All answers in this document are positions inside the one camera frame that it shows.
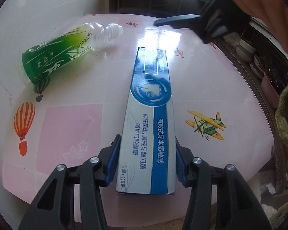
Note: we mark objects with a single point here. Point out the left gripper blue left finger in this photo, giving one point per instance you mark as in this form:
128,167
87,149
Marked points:
113,160

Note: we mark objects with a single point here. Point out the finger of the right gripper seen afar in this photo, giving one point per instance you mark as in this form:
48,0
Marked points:
178,22

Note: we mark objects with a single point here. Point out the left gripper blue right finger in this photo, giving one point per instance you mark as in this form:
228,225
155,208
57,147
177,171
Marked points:
183,159

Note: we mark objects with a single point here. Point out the green label plastic bottle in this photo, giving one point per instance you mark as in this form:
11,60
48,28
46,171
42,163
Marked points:
42,60

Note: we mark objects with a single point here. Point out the pink basin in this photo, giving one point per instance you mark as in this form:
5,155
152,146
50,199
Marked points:
269,92

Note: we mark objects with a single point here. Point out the person's right hand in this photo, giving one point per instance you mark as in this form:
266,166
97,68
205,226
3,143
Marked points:
274,13

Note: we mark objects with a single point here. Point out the stacked white bowls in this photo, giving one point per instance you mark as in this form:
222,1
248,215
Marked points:
245,50

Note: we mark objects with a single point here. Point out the blue toothpaste box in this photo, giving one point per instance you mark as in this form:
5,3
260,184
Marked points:
147,160

